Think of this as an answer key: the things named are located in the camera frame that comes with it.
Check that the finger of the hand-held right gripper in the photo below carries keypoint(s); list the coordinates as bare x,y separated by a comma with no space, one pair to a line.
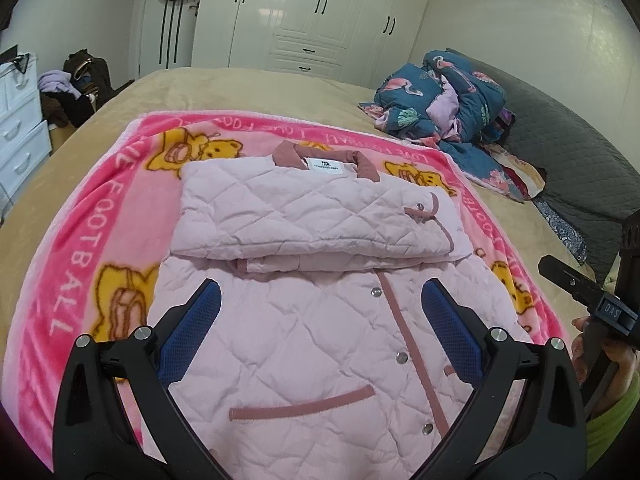
567,277

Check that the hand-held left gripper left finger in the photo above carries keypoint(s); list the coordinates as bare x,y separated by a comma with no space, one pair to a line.
192,325

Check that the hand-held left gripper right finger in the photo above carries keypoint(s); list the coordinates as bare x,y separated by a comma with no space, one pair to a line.
450,330

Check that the pink quilted jacket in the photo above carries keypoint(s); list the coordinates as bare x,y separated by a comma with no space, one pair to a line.
310,320

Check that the person's right forearm green sleeve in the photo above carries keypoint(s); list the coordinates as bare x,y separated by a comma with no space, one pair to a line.
615,430

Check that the black clothes hanger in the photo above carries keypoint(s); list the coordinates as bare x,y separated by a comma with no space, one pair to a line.
21,62

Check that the person's right hand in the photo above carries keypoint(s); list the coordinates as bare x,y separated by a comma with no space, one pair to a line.
625,362

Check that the blue patterned pillow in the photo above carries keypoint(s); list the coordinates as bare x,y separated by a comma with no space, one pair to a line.
562,232

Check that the red yellow printed cloth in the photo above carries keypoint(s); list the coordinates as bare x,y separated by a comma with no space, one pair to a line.
520,172

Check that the pink bear printed blanket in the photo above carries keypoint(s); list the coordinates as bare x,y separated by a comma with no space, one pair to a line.
80,270

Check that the grey quilted headboard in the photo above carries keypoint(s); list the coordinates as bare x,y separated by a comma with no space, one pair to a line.
570,150

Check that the teal flamingo printed quilt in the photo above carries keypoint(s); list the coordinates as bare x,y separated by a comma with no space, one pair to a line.
440,100

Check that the dark brown cloth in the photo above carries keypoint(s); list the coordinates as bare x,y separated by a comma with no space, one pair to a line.
70,107

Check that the bed with tan sheet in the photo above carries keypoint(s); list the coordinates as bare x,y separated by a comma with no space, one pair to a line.
310,95

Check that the white drawer cabinet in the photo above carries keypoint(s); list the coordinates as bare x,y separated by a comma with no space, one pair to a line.
20,130

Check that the black bag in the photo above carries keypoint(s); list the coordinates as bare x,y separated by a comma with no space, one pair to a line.
92,67

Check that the purple cloth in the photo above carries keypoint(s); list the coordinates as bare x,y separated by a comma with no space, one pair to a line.
57,84

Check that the white door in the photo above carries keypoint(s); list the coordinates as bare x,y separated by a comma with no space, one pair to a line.
150,35

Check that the white wardrobe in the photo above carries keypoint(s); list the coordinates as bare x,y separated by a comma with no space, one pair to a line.
310,10

